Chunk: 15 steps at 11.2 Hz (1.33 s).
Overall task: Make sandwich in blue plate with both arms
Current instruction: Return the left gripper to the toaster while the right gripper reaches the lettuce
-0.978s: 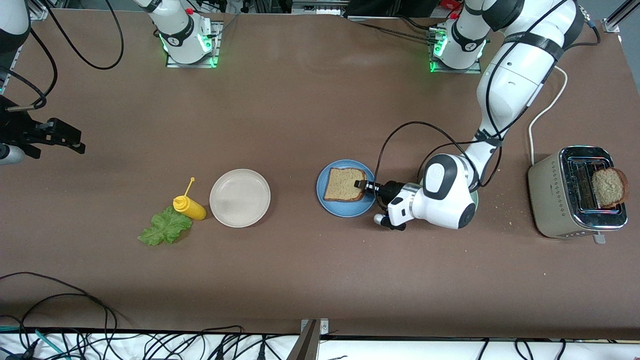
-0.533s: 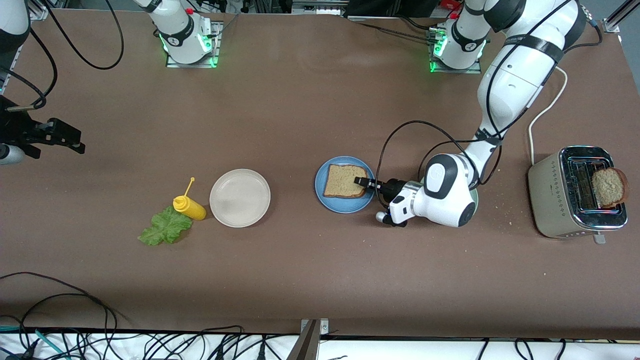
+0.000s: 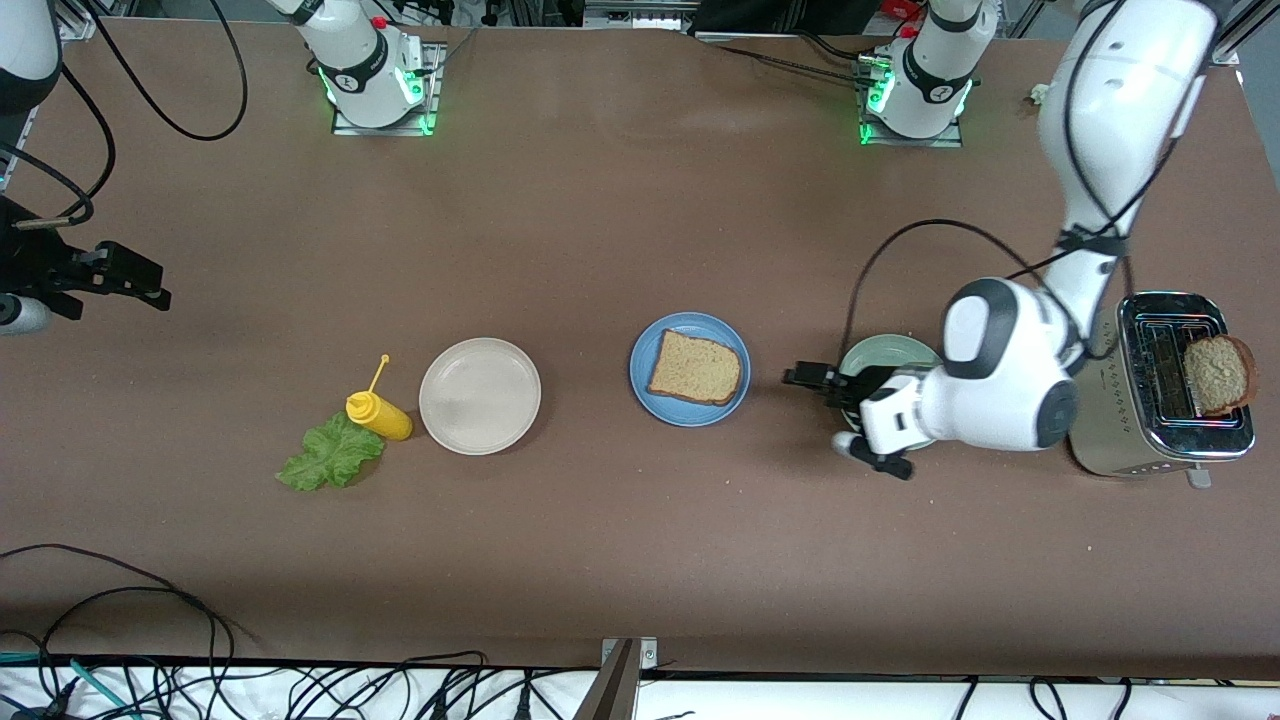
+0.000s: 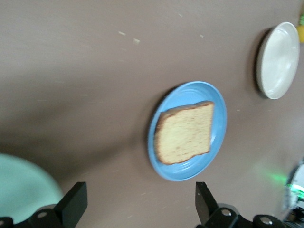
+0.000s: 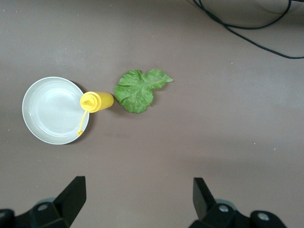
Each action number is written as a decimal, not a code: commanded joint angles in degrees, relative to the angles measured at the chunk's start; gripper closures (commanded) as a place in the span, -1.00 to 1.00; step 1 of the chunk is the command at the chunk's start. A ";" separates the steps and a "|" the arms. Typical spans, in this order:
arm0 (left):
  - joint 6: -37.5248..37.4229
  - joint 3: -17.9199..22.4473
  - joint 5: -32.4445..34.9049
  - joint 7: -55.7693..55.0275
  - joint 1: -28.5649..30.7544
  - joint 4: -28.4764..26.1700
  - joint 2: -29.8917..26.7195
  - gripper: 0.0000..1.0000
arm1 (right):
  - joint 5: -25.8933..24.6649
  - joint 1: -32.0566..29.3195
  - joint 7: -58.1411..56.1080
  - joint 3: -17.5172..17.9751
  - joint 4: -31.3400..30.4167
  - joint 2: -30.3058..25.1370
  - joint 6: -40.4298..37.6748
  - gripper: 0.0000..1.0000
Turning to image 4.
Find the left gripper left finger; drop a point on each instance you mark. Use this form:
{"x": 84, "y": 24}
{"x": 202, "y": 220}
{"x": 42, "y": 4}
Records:
{"x": 73, "y": 204}

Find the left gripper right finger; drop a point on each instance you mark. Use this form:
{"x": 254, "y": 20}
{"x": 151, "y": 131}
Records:
{"x": 206, "y": 209}

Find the brown bread slice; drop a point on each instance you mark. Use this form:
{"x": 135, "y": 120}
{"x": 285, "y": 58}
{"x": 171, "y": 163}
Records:
{"x": 185, "y": 133}

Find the blue plate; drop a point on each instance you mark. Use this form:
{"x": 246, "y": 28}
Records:
{"x": 213, "y": 114}

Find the yellow mustard squeeze bottle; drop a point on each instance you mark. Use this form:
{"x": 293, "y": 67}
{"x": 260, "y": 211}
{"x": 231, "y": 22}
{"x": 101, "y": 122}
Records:
{"x": 301, "y": 34}

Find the green lettuce leaf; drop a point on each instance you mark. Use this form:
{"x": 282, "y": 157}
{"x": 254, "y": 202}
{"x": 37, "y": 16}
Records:
{"x": 301, "y": 20}

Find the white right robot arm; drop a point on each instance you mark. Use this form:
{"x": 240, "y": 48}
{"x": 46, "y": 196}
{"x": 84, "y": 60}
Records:
{"x": 298, "y": 173}

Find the pale green plate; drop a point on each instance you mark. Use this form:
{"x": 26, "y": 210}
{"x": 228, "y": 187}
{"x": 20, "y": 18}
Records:
{"x": 21, "y": 185}

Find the beige plate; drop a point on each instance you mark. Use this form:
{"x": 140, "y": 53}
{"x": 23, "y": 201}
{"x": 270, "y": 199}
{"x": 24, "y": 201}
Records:
{"x": 279, "y": 61}

